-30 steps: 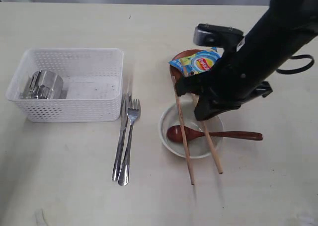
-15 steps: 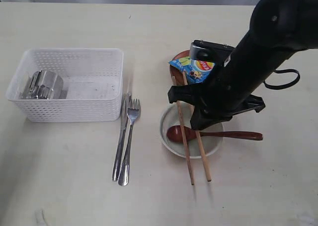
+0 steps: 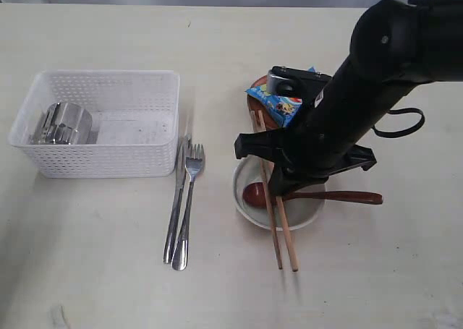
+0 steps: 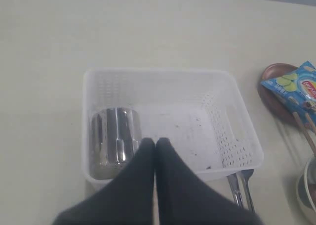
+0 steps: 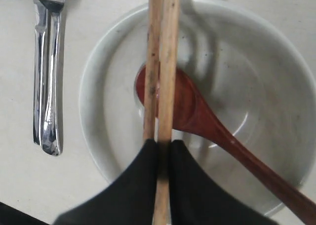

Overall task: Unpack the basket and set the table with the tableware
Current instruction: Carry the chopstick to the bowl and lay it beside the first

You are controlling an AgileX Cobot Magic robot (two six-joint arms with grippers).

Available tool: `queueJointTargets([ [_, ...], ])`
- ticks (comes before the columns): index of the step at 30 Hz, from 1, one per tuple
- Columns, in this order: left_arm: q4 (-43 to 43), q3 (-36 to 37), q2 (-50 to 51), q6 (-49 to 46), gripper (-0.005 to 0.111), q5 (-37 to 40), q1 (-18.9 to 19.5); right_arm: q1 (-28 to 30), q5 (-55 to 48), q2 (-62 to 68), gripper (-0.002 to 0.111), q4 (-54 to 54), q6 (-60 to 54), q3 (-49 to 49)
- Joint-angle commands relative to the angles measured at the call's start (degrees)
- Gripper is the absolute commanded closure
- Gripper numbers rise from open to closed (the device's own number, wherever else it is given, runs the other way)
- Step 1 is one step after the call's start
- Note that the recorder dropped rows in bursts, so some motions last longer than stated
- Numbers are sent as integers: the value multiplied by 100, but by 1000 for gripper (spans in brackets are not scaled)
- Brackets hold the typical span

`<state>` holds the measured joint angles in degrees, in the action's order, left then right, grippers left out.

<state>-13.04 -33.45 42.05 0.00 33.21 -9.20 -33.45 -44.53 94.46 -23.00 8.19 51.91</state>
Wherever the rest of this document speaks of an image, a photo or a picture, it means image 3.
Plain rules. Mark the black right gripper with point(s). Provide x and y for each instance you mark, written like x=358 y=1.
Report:
x=317 y=143

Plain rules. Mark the wooden chopstick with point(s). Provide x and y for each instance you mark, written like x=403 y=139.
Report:
x=259 y=126
x=286 y=231

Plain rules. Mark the grey-green ceramic bowl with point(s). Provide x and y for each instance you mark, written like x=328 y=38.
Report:
x=299 y=212

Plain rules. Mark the brown wooden spoon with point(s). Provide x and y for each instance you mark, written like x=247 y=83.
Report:
x=254 y=195

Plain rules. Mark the brown round wooden plate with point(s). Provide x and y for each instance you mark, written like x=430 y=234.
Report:
x=253 y=104

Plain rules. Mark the blue chips bag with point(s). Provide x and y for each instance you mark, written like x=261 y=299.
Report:
x=283 y=109

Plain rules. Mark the silver fork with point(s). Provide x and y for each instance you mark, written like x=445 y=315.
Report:
x=194 y=164

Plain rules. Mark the silver table knife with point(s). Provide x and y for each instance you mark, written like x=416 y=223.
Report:
x=177 y=202

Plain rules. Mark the white perforated plastic basket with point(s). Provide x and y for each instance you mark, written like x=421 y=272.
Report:
x=135 y=118

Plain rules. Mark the silver metal spoon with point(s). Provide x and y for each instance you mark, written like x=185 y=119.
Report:
x=63 y=123

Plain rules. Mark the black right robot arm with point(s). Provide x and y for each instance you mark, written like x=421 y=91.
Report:
x=394 y=48

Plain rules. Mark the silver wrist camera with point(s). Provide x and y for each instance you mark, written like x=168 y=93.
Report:
x=288 y=82

